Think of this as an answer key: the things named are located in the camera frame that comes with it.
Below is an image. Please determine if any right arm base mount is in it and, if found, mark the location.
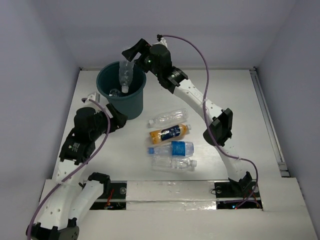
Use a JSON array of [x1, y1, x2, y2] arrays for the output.
[[210, 181, 263, 210]]

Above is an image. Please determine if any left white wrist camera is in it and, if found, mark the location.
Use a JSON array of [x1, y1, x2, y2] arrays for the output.
[[81, 91, 101, 103]]

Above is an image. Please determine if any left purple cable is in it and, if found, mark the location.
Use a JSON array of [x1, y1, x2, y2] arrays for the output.
[[26, 98, 112, 240]]

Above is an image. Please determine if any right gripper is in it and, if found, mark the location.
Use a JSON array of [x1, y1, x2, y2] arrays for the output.
[[122, 37, 162, 77]]

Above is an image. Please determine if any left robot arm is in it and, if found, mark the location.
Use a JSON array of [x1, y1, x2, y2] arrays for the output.
[[26, 101, 128, 240]]

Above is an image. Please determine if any orange drink bottle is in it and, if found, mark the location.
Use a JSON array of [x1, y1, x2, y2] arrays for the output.
[[149, 123, 192, 145]]

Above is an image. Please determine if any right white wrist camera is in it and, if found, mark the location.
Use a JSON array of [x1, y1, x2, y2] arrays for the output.
[[154, 34, 168, 48]]

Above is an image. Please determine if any aluminium rail right edge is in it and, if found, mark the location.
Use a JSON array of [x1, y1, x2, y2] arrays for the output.
[[249, 68, 291, 178]]

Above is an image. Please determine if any clear bottle front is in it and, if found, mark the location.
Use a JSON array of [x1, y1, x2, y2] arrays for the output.
[[151, 155, 198, 173]]

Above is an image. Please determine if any dark green plastic bin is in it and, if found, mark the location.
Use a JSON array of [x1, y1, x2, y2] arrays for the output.
[[96, 61, 147, 120]]

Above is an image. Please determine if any clear bottle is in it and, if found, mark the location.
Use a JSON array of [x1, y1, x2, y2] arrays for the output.
[[148, 108, 189, 128], [118, 60, 134, 94], [151, 155, 198, 173]]

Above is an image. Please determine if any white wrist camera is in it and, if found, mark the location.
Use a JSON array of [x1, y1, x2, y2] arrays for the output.
[[81, 91, 101, 103], [154, 34, 168, 48]]

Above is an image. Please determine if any silver tape strip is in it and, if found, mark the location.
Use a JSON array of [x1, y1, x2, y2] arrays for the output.
[[125, 180, 217, 211]]

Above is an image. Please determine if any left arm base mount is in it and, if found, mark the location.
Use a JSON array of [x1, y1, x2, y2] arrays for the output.
[[78, 173, 127, 210]]

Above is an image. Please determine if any crushed bottle blue label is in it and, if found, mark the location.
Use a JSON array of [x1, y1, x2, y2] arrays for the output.
[[108, 88, 122, 97]]

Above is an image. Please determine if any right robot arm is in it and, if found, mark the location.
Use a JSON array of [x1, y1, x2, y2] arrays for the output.
[[122, 36, 252, 196]]

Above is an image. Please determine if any blue label water bottle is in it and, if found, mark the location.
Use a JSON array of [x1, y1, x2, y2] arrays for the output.
[[147, 141, 195, 157]]

